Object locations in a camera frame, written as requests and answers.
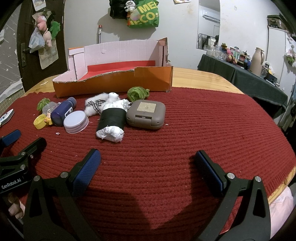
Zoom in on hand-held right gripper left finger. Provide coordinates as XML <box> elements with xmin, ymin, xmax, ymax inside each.
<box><xmin>23</xmin><ymin>149</ymin><xmax>102</xmax><ymax>241</ymax></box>

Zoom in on green fuzzy pom-pom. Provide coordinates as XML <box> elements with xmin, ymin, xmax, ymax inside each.
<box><xmin>127</xmin><ymin>86</ymin><xmax>150</xmax><ymax>103</ymax></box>
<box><xmin>37</xmin><ymin>98</ymin><xmax>51</xmax><ymax>111</ymax></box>

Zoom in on person's left hand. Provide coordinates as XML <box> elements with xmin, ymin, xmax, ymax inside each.
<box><xmin>7</xmin><ymin>193</ymin><xmax>25</xmax><ymax>219</ymax></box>

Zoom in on white round tin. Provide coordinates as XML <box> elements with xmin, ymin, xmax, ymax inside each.
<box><xmin>63</xmin><ymin>110</ymin><xmax>89</xmax><ymax>134</ymax></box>

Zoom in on yellow bottle cap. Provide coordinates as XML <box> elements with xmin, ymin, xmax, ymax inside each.
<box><xmin>33</xmin><ymin>114</ymin><xmax>48</xmax><ymax>129</ymax></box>

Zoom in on black box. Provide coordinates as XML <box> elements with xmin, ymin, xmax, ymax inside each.
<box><xmin>264</xmin><ymin>61</ymin><xmax>278</xmax><ymax>86</ymax></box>

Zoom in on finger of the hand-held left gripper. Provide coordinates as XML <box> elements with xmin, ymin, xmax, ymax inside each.
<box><xmin>0</xmin><ymin>129</ymin><xmax>22</xmax><ymax>147</ymax></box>
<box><xmin>0</xmin><ymin>137</ymin><xmax>47</xmax><ymax>176</ymax></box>

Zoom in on translucent plastic bag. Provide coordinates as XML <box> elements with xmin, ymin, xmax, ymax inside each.
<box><xmin>28</xmin><ymin>28</ymin><xmax>45</xmax><ymax>54</ymax></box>

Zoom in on clear plastic small box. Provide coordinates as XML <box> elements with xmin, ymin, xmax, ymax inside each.
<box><xmin>42</xmin><ymin>102</ymin><xmax>61</xmax><ymax>114</ymax></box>

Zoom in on green plush toy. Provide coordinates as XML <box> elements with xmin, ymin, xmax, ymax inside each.
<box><xmin>50</xmin><ymin>20</ymin><xmax>62</xmax><ymax>39</ymax></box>

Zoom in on orange cardboard box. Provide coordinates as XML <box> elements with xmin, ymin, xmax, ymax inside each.
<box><xmin>52</xmin><ymin>37</ymin><xmax>174</xmax><ymax>98</ymax></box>

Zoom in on white fridge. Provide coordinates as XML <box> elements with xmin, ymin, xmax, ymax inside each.
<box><xmin>266</xmin><ymin>25</ymin><xmax>296</xmax><ymax>93</ymax></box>

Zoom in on wall mirror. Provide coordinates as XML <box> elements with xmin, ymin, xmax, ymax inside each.
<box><xmin>196</xmin><ymin>0</ymin><xmax>221</xmax><ymax>50</ymax></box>

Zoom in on picture on door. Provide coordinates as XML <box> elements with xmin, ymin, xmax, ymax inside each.
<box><xmin>33</xmin><ymin>0</ymin><xmax>48</xmax><ymax>11</ymax></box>

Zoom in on beige thermos jug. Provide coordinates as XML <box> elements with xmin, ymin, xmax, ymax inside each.
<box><xmin>250</xmin><ymin>47</ymin><xmax>265</xmax><ymax>77</ymax></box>

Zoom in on white square device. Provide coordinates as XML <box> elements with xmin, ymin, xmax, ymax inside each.
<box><xmin>0</xmin><ymin>109</ymin><xmax>15</xmax><ymax>127</ymax></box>

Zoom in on beige cloth hanging organizer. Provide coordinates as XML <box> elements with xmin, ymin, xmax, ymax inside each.
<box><xmin>38</xmin><ymin>40</ymin><xmax>59</xmax><ymax>69</ymax></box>

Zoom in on dark patterned bag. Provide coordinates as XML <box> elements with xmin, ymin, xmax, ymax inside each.
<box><xmin>267</xmin><ymin>14</ymin><xmax>289</xmax><ymax>33</ymax></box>

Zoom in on green tote bag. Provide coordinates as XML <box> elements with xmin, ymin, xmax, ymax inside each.
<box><xmin>126</xmin><ymin>0</ymin><xmax>160</xmax><ymax>29</ymax></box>

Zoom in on side table with dark cloth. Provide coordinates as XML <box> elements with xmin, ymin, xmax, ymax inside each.
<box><xmin>197</xmin><ymin>54</ymin><xmax>288</xmax><ymax>127</ymax></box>

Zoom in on white plush keychain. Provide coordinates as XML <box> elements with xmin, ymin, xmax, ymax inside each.
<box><xmin>124</xmin><ymin>0</ymin><xmax>137</xmax><ymax>12</ymax></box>

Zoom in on flower decoration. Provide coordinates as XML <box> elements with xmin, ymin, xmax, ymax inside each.
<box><xmin>284</xmin><ymin>47</ymin><xmax>296</xmax><ymax>67</ymax></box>

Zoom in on pink plush doll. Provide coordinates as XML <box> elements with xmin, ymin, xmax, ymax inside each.
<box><xmin>225</xmin><ymin>49</ymin><xmax>237</xmax><ymax>65</ymax></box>

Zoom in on white plush star with bow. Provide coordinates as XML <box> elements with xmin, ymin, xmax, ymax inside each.
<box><xmin>84</xmin><ymin>92</ymin><xmax>120</xmax><ymax>115</ymax></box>

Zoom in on black bag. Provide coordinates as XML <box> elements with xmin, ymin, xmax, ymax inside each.
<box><xmin>109</xmin><ymin>0</ymin><xmax>130</xmax><ymax>19</ymax></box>

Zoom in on assorted small toiletries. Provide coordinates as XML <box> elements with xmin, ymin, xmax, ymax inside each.
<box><xmin>203</xmin><ymin>37</ymin><xmax>251</xmax><ymax>69</ymax></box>

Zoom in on dark brown door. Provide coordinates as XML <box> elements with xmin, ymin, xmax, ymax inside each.
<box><xmin>16</xmin><ymin>0</ymin><xmax>70</xmax><ymax>93</ymax></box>

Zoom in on person's pink clothing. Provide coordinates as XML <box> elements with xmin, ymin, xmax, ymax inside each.
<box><xmin>269</xmin><ymin>185</ymin><xmax>294</xmax><ymax>239</ymax></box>

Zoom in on pink plush toy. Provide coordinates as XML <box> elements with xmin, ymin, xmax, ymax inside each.
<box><xmin>43</xmin><ymin>28</ymin><xmax>52</xmax><ymax>47</ymax></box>
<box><xmin>36</xmin><ymin>15</ymin><xmax>48</xmax><ymax>30</ymax></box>

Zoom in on door handle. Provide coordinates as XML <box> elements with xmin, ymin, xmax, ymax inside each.
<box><xmin>20</xmin><ymin>43</ymin><xmax>30</xmax><ymax>67</ymax></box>

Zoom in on red knitted mat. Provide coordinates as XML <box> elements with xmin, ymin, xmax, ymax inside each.
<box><xmin>0</xmin><ymin>86</ymin><xmax>296</xmax><ymax>241</ymax></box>

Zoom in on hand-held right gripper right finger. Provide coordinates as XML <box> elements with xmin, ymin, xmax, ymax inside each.
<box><xmin>194</xmin><ymin>150</ymin><xmax>271</xmax><ymax>241</ymax></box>

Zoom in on dark blue bottle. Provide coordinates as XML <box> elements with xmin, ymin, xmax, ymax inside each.
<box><xmin>50</xmin><ymin>97</ymin><xmax>77</xmax><ymax>127</ymax></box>

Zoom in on grey rounded square case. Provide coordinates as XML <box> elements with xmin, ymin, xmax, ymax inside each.
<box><xmin>125</xmin><ymin>100</ymin><xmax>166</xmax><ymax>131</ymax></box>

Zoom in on black roll with white paper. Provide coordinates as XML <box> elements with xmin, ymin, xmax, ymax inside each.
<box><xmin>95</xmin><ymin>99</ymin><xmax>133</xmax><ymax>143</ymax></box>

